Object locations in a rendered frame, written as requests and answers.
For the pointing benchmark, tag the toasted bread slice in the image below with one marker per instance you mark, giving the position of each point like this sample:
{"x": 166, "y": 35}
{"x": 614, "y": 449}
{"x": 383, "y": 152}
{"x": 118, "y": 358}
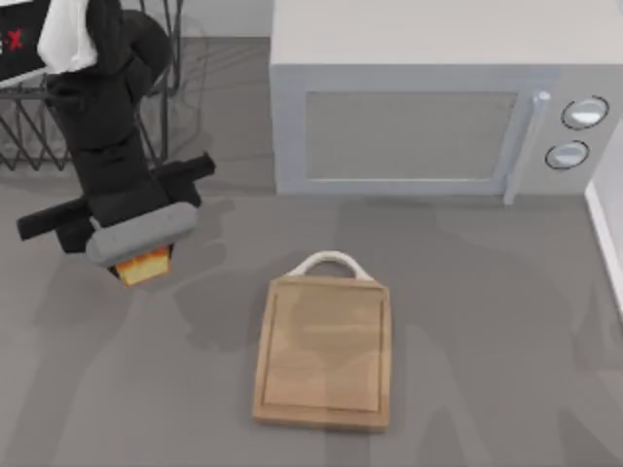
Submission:
{"x": 145, "y": 268}

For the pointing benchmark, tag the wooden cutting board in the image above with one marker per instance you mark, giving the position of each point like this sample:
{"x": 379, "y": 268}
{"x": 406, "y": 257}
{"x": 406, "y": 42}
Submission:
{"x": 323, "y": 350}

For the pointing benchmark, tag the grey microwave door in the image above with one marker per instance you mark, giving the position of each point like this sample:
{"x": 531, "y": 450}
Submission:
{"x": 409, "y": 136}

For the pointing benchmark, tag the pale microwave oven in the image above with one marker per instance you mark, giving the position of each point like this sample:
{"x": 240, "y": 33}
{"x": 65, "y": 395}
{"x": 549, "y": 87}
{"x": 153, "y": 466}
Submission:
{"x": 438, "y": 34}

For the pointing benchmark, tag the small round microwave knob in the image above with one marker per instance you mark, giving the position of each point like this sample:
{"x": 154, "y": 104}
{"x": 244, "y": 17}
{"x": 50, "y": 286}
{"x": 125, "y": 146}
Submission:
{"x": 567, "y": 154}

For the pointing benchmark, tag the large round microwave knob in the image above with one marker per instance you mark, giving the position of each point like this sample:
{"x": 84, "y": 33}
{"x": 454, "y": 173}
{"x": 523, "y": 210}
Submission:
{"x": 585, "y": 113}

